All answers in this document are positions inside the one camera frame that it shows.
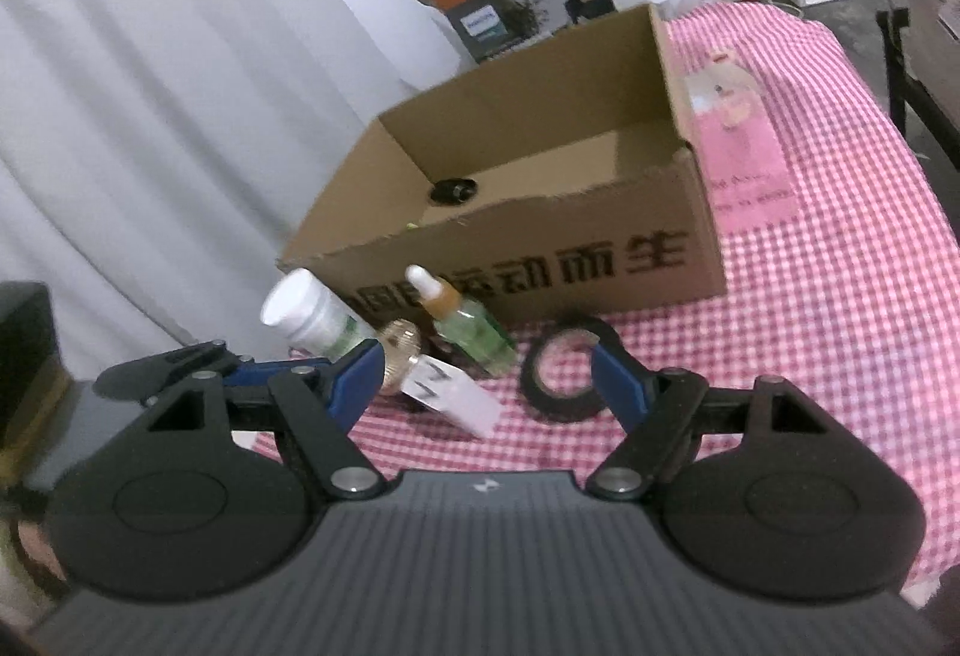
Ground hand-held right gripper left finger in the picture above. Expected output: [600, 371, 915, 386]
[142, 339, 386, 501]

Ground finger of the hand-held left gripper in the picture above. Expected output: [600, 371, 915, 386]
[94, 339, 335, 406]

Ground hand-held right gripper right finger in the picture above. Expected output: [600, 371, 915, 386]
[585, 341, 827, 501]

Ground gold-lidded brown jar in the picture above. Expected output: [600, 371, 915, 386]
[375, 318, 426, 397]

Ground black tape roll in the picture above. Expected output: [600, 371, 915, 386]
[520, 314, 640, 422]

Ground white bottle with green label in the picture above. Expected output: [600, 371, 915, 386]
[260, 269, 377, 359]

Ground white charger plug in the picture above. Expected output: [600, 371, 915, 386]
[403, 358, 501, 441]

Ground green glass dropper bottle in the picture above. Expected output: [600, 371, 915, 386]
[405, 264, 518, 377]

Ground brown cardboard box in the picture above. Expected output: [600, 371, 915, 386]
[276, 2, 730, 344]

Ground black oval case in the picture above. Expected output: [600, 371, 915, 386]
[428, 175, 479, 206]

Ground red checkered tablecloth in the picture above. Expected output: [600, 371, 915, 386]
[251, 0, 960, 601]

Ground white curtain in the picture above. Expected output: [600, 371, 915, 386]
[0, 0, 460, 365]

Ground pink printed paper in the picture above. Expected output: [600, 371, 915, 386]
[685, 49, 797, 231]

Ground black metal frame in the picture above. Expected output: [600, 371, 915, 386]
[874, 6, 960, 157]

